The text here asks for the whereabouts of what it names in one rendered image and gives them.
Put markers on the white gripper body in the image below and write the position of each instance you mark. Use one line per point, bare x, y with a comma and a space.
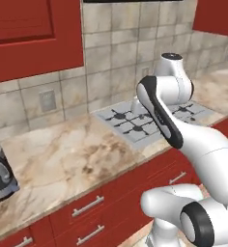
136, 104

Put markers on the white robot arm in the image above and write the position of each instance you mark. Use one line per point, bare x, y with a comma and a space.
209, 154

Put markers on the silver gas hob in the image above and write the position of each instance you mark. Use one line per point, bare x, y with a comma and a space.
132, 123

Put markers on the red drawer front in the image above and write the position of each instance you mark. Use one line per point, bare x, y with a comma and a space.
227, 128
164, 169
62, 214
6, 239
119, 222

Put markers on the grey wall socket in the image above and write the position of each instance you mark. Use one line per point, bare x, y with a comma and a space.
47, 100

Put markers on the red wall cupboard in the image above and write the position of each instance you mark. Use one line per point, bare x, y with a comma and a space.
217, 14

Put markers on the red wall cupboard door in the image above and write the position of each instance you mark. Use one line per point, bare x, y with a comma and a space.
32, 32

